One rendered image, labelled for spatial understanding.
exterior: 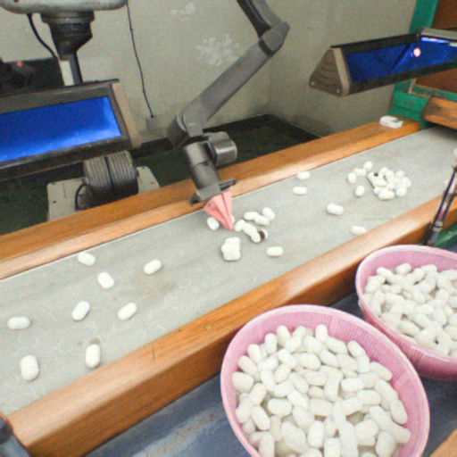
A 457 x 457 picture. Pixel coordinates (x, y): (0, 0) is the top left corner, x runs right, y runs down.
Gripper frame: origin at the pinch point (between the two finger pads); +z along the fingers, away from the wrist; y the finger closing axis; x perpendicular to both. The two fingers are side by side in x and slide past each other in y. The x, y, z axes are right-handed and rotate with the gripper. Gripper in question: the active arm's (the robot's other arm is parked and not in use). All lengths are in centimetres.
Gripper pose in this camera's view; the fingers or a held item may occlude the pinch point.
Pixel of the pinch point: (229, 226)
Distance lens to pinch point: 80.6
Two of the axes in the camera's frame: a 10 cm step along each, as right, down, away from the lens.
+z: 4.4, 8.9, -1.4
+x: -3.5, 3.1, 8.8
